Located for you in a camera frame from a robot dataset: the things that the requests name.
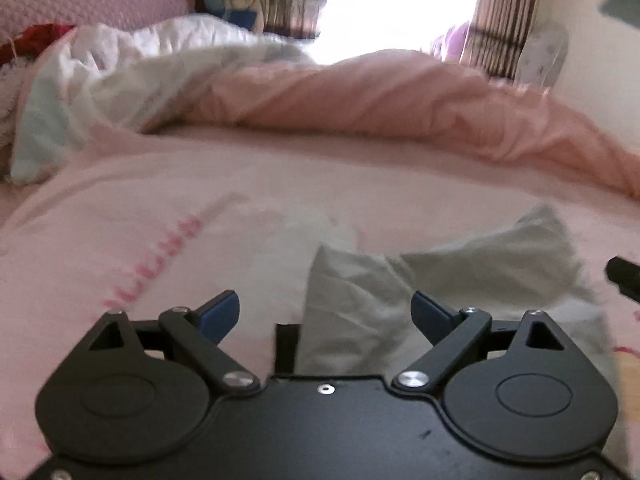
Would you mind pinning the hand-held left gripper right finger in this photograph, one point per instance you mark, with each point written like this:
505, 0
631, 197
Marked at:
432, 315

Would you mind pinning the grey and black jacket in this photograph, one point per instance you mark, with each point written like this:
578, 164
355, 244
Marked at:
360, 290

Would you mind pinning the purple cloth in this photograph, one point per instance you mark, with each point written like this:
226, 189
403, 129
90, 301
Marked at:
452, 42

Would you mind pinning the pink printed bed sheet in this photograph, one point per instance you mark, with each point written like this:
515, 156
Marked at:
200, 195

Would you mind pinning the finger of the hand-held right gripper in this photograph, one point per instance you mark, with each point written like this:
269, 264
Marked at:
625, 277

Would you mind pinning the pink and white quilt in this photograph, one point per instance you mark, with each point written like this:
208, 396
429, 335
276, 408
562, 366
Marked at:
375, 95

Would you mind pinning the pink quilted headboard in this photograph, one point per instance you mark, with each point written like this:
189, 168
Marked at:
85, 2

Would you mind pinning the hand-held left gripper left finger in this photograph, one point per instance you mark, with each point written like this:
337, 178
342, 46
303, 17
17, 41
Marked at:
220, 315

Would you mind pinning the red cloth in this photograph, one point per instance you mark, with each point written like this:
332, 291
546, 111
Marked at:
35, 40

